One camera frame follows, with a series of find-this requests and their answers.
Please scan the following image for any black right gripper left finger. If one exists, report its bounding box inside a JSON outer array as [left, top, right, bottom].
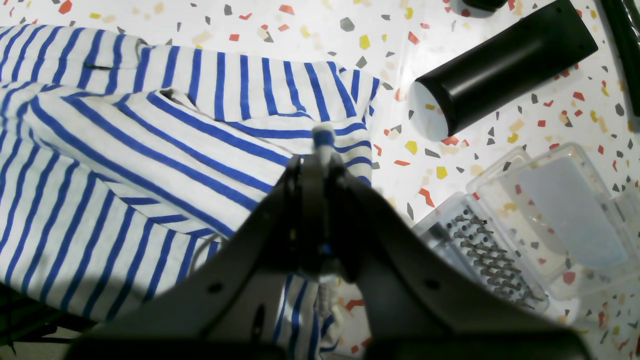
[[65, 153, 329, 360]]

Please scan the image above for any long black bar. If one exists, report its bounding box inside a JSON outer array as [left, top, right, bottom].
[[599, 0, 640, 117]]

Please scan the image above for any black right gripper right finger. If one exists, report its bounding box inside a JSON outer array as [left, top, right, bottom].
[[325, 155, 591, 360]]

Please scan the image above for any blue white striped t-shirt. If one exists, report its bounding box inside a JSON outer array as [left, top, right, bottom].
[[0, 25, 381, 360]]

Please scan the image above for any clear plastic screw box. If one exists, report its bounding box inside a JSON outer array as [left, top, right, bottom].
[[413, 142, 639, 313]]

